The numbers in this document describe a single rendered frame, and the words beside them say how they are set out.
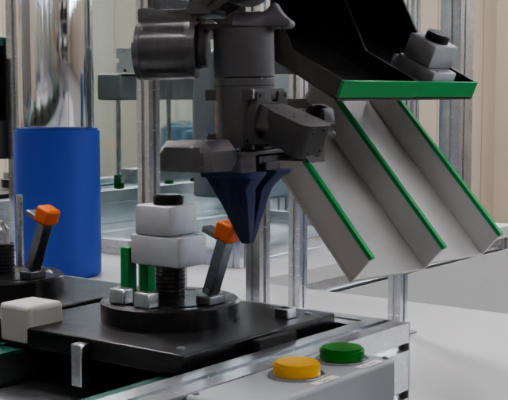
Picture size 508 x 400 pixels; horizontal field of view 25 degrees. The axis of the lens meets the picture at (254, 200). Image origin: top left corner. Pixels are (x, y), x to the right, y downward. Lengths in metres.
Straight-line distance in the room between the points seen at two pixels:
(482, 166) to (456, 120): 6.80
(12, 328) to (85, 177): 0.95
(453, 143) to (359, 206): 1.45
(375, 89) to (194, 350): 0.42
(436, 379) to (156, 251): 0.41
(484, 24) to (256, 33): 8.56
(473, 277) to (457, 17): 0.62
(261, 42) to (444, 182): 0.53
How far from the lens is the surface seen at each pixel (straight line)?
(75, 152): 2.07
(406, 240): 1.39
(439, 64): 1.45
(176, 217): 1.14
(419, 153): 1.56
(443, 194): 1.53
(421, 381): 1.38
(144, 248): 1.16
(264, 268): 1.35
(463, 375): 1.41
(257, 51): 1.07
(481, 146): 9.59
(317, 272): 2.23
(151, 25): 1.10
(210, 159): 1.01
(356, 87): 1.29
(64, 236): 2.08
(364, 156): 1.42
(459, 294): 2.77
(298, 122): 1.03
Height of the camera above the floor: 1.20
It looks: 5 degrees down
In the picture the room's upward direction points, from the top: straight up
